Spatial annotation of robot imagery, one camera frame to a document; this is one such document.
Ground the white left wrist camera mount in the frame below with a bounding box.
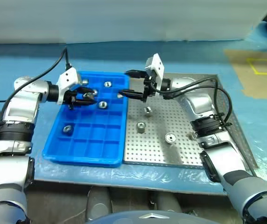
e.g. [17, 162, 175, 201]
[56, 67, 82, 105]

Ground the perforated steel tray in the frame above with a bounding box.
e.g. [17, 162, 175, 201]
[123, 72, 259, 175]

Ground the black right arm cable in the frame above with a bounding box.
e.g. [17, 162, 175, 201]
[156, 78, 232, 128]

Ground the grey-blue rounded hood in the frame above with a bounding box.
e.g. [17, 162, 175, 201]
[84, 210, 220, 224]

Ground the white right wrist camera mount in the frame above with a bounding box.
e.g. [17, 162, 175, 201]
[144, 53, 166, 91]

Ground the yellow tape square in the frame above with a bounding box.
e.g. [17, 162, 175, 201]
[246, 58, 267, 76]

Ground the white backdrop board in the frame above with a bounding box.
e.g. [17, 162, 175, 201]
[0, 0, 267, 45]

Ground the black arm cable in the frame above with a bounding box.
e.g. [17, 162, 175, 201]
[156, 78, 232, 128]
[0, 46, 71, 161]

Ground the brown cardboard sheet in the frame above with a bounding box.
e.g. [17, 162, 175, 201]
[224, 49, 267, 100]

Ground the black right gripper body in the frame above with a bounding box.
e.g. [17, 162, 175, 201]
[142, 75, 159, 103]

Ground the dark grey rounded shape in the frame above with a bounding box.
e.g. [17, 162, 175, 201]
[85, 186, 112, 221]
[151, 190, 183, 213]

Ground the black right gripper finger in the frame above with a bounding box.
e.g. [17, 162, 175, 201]
[119, 89, 146, 100]
[125, 69, 147, 79]

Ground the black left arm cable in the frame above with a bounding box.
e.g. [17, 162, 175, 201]
[0, 46, 71, 161]

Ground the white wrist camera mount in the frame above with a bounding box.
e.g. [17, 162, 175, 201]
[144, 53, 166, 91]
[56, 67, 82, 105]

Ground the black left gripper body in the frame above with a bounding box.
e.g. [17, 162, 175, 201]
[64, 89, 78, 111]

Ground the blue plastic compartment tray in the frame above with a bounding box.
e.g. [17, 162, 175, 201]
[42, 71, 131, 168]

